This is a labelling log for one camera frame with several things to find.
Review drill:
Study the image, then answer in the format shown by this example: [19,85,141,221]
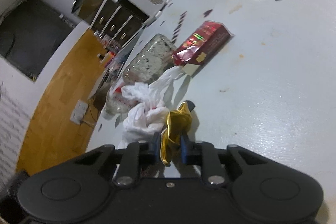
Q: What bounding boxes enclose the gold foil wrapper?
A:
[159,101,195,166]

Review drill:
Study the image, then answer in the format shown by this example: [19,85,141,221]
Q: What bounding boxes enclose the white plastic bag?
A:
[118,66,185,149]

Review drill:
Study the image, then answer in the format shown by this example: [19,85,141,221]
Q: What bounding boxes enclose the clear plastic water bottle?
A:
[101,78,138,120]

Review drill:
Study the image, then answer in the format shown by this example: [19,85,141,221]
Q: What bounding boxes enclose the red cigarette box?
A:
[172,21,233,76]

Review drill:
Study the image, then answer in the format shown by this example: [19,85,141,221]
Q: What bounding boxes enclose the clear speckled glass jar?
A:
[122,34,177,85]

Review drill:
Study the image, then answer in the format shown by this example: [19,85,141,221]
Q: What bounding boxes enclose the black window screen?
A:
[1,0,76,81]

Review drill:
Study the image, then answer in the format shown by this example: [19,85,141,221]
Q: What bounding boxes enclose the white wall power outlet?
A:
[70,100,88,125]

